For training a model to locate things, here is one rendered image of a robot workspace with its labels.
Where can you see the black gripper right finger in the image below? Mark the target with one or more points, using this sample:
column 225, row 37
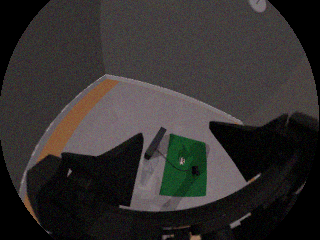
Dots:
column 247, row 145

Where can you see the green circuit board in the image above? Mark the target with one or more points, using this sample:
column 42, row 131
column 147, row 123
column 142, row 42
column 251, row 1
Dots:
column 184, row 154

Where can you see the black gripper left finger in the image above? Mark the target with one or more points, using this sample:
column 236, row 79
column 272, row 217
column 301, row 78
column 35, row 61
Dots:
column 115, row 170

